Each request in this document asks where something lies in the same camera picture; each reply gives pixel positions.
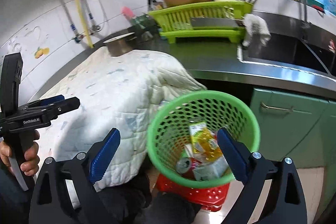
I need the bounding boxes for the pink brush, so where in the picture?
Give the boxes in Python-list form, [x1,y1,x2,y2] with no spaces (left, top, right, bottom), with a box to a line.
[121,7,135,20]

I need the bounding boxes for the steel cleaver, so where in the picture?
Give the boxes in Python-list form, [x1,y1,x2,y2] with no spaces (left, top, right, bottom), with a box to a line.
[190,17,244,30]

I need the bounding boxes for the yellow gas hose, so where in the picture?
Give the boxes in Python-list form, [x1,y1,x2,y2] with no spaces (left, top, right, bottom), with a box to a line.
[73,0,95,50]

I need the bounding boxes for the yellow snack wrapper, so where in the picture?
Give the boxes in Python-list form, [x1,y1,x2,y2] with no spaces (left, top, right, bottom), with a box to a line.
[191,128,223,163]

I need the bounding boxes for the green dish rack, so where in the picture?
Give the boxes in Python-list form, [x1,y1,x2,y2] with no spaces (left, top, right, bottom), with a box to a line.
[148,1,253,44]

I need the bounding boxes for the green mesh waste basket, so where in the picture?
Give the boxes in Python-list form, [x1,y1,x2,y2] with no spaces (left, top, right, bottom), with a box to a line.
[147,90,260,189]

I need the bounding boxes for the green utensil jar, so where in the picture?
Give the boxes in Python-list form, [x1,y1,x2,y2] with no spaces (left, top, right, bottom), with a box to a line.
[131,14,158,41]

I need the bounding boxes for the red cola can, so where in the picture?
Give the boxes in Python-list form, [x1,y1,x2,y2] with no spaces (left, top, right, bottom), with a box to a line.
[175,157,202,180]

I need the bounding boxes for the green cabinet door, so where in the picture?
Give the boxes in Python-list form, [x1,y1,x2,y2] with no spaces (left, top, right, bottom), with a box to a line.
[249,88,330,169]

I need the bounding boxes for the person's left hand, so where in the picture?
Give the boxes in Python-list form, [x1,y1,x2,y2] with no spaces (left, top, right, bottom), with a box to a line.
[0,130,41,177]

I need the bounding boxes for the white quilted cloth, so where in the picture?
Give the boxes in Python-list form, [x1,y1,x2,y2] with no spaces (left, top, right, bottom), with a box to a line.
[38,47,204,191]

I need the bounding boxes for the white dish rag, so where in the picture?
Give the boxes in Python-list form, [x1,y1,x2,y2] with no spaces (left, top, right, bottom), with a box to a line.
[242,14,271,48]

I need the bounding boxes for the metal pot with plate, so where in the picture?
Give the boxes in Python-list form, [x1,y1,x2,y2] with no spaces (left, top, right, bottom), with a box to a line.
[103,32,136,57]

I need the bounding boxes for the steel sink basin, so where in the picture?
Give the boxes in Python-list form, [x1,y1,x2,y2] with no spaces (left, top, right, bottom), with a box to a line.
[242,11,335,76]

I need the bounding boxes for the white milk carton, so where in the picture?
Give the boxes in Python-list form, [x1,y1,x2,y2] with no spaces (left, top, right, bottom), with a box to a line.
[193,156,228,181]

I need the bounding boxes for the red plastic stool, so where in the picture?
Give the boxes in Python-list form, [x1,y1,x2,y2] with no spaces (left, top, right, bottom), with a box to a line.
[155,174,230,212]

